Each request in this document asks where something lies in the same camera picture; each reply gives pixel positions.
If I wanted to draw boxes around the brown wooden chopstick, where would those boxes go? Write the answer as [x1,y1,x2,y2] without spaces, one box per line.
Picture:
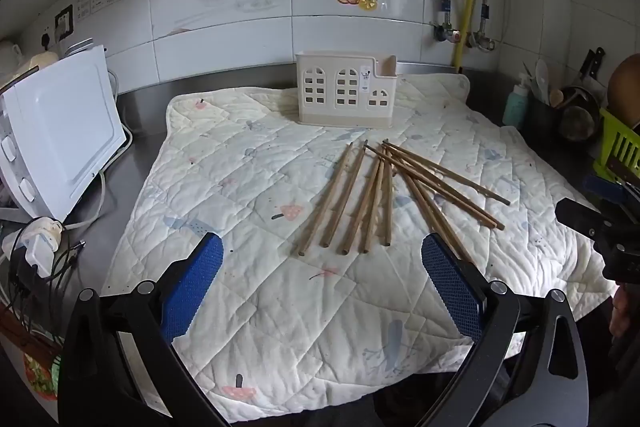
[399,160,475,264]
[363,144,499,231]
[385,141,511,206]
[321,140,368,248]
[362,157,384,254]
[384,159,394,247]
[380,140,507,230]
[387,149,464,258]
[297,143,354,257]
[341,157,381,255]

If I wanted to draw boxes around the green plastic basket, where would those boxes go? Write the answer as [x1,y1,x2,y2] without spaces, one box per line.
[593,108,640,181]

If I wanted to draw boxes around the black utensil pot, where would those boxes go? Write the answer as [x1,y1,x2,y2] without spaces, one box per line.
[522,45,609,148]

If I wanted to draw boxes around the teal soap bottle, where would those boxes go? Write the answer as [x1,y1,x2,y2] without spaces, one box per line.
[502,72,530,128]

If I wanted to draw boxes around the white quilted patterned mat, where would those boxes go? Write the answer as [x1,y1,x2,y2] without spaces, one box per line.
[103,74,615,423]

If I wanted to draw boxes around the white microwave oven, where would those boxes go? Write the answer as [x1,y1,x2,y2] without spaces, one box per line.
[1,46,126,221]

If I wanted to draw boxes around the beige plastic utensil holder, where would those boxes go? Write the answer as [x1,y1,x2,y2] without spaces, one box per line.
[296,51,398,129]

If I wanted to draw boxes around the black wall socket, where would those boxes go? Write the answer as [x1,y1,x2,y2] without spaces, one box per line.
[54,4,74,42]

